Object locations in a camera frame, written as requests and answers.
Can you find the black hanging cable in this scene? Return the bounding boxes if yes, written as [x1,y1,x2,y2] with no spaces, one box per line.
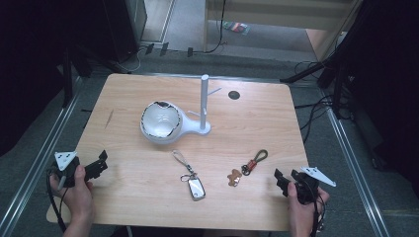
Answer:
[204,0,229,54]

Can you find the white key stand with bowl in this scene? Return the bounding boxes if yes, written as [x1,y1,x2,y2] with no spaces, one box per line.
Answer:
[139,73,222,146]

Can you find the person's right hand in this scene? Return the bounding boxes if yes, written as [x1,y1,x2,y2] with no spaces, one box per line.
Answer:
[286,181,331,226]

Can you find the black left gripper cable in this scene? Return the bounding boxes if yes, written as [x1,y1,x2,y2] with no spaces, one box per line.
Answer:
[45,168,68,233]

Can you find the aluminium floor rail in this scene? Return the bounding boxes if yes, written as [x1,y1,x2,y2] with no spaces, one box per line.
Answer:
[325,107,392,237]
[0,76,84,237]

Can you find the black floor cables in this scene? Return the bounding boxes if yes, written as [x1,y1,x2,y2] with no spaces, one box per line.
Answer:
[293,59,335,144]

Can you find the person's left hand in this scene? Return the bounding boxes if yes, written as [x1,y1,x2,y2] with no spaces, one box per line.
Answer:
[48,164,96,222]

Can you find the black metal stand leg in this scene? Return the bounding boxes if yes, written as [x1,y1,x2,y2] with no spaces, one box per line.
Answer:
[280,55,337,84]
[61,48,75,109]

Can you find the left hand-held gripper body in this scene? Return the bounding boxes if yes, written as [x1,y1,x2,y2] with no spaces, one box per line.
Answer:
[48,150,87,189]

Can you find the white floor cable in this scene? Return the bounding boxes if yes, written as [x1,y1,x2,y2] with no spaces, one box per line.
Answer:
[117,48,147,74]

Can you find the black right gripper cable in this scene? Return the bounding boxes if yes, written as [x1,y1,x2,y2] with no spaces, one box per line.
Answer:
[308,187,328,237]

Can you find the colourful packet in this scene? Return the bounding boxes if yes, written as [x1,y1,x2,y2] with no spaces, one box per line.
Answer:
[222,21,252,37]

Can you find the black cabinet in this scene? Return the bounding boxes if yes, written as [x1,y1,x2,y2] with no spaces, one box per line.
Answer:
[101,0,148,64]

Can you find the brown gingerbread figure charm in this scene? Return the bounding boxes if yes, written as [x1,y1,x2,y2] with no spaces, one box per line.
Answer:
[226,168,243,188]

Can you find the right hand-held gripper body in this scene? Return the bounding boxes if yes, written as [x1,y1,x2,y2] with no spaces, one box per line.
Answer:
[291,166,337,205]

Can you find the silver tag keychain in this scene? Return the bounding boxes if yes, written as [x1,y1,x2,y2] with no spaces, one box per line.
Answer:
[171,149,208,202]

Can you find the brown leather loop keychain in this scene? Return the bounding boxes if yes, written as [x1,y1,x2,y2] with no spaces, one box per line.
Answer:
[240,148,269,177]

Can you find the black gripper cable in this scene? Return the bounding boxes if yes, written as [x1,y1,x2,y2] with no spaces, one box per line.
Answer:
[308,187,328,237]
[45,168,68,233]

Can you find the light wooden furniture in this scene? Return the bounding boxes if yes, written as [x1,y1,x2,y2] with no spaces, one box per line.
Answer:
[203,0,365,63]

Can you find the black curtain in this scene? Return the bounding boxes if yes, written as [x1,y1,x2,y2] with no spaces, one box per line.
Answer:
[0,0,112,157]
[330,0,419,194]

